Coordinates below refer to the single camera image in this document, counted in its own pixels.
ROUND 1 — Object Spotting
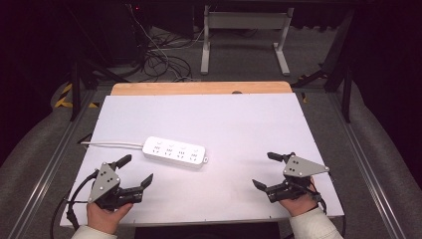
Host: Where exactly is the bundle of floor cables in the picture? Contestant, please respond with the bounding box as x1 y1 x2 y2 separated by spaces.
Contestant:
127 3 207 84

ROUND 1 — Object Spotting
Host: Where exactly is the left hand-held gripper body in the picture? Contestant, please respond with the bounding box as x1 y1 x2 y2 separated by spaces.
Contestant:
88 161 144 211

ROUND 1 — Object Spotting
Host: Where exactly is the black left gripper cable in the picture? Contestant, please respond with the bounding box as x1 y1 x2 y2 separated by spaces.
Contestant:
49 169 101 239

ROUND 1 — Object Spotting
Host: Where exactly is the yellow black hazard tape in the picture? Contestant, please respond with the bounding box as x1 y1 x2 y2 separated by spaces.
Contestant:
54 83 100 110

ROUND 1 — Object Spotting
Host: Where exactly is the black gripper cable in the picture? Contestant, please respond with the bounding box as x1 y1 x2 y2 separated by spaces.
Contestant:
49 169 101 239
310 185 347 237

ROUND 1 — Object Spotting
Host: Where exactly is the white metal table frame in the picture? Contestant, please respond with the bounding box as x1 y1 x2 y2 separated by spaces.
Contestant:
199 4 296 77

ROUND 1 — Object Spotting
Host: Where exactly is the person's right hand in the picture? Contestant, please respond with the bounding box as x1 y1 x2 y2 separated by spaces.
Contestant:
278 178 320 218

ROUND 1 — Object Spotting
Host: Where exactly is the white power strip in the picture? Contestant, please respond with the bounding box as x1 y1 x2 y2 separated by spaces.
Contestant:
141 135 209 169

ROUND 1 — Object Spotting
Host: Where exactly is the person's left hand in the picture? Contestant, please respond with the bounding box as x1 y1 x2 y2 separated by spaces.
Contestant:
87 201 134 235

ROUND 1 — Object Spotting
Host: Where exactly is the white power strip cable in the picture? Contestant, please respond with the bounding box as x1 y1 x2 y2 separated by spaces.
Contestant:
80 140 145 149

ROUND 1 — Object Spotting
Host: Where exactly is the aluminium floor rail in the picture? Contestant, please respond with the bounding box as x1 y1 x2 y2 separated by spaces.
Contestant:
7 89 98 239
329 94 407 239

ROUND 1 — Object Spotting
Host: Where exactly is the black metal stand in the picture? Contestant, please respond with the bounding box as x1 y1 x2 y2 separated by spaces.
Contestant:
292 9 354 124
68 59 131 122

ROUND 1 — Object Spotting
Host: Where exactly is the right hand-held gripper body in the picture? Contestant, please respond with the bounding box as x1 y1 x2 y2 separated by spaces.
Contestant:
265 152 330 203

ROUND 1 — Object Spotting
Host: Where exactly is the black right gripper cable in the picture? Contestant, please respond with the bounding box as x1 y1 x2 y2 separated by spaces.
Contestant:
310 185 347 237

